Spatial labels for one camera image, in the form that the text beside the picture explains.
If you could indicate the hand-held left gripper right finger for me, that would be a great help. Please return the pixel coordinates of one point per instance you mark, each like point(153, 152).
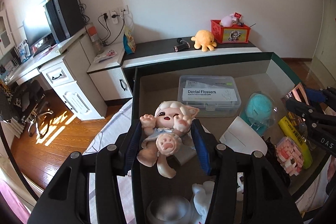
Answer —
point(200, 148)

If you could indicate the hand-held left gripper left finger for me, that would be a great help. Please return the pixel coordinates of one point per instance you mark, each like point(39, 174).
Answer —
point(131, 145)

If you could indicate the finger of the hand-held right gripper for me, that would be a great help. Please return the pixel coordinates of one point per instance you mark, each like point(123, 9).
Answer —
point(302, 109)
point(315, 95)

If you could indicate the rose gold jar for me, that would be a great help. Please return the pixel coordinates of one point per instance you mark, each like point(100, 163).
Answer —
point(296, 94)

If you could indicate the cream doll figurine pink paws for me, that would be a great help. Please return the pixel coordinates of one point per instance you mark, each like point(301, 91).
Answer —
point(168, 145)

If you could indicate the pink block toy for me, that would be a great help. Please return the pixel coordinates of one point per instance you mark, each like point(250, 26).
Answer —
point(288, 158)

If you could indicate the clear plastic floss box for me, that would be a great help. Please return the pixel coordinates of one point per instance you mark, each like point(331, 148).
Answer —
point(210, 106)

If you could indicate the teal face brush clear case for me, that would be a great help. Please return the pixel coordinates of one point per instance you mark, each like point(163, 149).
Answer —
point(258, 106)

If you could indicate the yellow packet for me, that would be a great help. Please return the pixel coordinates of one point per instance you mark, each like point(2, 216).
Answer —
point(294, 132)

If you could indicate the striped white tablecloth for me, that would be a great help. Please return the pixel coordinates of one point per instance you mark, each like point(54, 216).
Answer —
point(115, 121)

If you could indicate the white plastic device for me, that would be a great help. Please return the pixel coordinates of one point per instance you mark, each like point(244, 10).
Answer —
point(241, 134)

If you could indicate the black hair clip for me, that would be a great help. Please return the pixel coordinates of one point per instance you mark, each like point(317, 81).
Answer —
point(270, 148)

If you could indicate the white cat figurine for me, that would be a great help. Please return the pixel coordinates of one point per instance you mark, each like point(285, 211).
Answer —
point(202, 197)

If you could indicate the white side cabinet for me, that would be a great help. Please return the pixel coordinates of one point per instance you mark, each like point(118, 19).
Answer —
point(110, 82)

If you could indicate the white round container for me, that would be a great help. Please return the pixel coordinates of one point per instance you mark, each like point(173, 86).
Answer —
point(168, 212)

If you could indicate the black white low cabinet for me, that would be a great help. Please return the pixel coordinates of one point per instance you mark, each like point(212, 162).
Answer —
point(157, 56)

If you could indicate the pink white pouch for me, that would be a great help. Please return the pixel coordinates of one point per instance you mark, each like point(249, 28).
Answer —
point(106, 55)

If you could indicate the white desk drawer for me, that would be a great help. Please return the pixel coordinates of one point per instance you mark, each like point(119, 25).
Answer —
point(57, 75)

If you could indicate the blue snack bag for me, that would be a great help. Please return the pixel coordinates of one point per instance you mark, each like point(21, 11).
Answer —
point(129, 41)

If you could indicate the red storage crate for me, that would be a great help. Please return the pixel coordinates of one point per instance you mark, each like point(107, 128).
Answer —
point(231, 33)

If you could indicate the black handheld device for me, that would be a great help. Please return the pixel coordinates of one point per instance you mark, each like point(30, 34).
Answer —
point(181, 45)

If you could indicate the orange octopus plush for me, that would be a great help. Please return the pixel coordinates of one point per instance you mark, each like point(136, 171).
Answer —
point(203, 39)

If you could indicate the red tag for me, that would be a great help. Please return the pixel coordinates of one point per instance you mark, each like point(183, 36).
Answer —
point(237, 16)

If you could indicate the black office chair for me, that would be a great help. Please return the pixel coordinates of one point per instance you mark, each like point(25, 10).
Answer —
point(29, 103)

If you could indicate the orange cap bottle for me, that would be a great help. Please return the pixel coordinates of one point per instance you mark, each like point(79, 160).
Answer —
point(95, 40)

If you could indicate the pink plush toy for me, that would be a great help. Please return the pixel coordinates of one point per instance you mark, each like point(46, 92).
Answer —
point(227, 20)

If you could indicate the white desk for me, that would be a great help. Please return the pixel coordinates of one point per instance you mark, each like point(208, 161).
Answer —
point(72, 41)

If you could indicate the black keyboard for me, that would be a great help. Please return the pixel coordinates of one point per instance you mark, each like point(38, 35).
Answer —
point(44, 47)

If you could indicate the dark jacket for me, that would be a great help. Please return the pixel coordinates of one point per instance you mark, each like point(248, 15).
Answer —
point(4, 106)

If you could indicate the black computer tower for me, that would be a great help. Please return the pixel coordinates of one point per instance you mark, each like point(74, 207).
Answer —
point(68, 16)

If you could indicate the blue white box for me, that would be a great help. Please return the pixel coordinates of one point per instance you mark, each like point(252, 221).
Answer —
point(21, 52)

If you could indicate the computer monitor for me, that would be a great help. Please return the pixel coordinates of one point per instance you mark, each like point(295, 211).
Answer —
point(36, 29)

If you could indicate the white glass door cabinet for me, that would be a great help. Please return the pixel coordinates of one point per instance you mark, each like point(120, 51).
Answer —
point(5, 32)

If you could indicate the wall socket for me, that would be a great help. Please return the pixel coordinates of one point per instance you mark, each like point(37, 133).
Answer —
point(114, 15)
point(105, 16)
point(124, 11)

